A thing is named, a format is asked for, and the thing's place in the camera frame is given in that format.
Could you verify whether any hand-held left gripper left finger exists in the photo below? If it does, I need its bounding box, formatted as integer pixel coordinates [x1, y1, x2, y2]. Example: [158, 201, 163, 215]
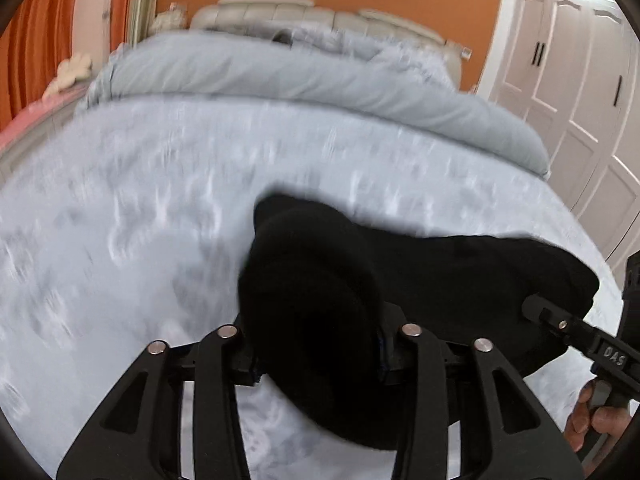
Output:
[56, 325, 264, 480]

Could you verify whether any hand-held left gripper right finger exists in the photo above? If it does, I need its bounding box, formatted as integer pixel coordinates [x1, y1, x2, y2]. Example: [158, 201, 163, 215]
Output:
[377, 305, 586, 480]

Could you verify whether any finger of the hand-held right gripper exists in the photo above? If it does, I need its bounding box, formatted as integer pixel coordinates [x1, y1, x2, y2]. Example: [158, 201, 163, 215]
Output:
[520, 295, 607, 356]

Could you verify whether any black sock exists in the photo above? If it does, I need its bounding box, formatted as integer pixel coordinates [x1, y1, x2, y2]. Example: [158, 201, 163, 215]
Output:
[237, 194, 601, 453]

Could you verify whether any person's right hand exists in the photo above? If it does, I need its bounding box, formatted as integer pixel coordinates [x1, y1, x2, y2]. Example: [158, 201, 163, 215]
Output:
[564, 382, 633, 453]

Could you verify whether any white embossed bedspread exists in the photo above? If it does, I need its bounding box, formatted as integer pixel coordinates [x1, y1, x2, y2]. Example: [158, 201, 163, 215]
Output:
[0, 95, 626, 480]

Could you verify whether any white panelled wardrobe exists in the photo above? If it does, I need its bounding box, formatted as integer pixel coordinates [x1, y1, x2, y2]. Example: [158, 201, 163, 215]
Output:
[487, 0, 640, 261]

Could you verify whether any grey duvet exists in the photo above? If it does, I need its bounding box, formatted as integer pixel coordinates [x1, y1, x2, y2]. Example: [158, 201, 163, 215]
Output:
[75, 27, 551, 178]

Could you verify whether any pink cloth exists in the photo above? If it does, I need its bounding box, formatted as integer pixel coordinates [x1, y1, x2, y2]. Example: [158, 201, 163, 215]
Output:
[0, 85, 88, 151]

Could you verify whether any cream plush toy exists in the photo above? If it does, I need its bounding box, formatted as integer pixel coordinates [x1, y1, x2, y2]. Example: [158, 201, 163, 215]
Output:
[152, 5, 188, 33]
[42, 52, 93, 98]

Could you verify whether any beige padded headboard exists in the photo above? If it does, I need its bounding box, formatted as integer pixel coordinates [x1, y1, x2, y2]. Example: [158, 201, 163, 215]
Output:
[190, 0, 463, 86]

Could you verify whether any orange curtain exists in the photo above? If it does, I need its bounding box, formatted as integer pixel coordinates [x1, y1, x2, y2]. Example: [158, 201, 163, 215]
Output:
[0, 0, 138, 131]

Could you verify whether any cream ornate window frame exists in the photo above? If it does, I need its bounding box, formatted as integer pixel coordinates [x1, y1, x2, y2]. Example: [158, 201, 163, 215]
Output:
[127, 0, 166, 43]

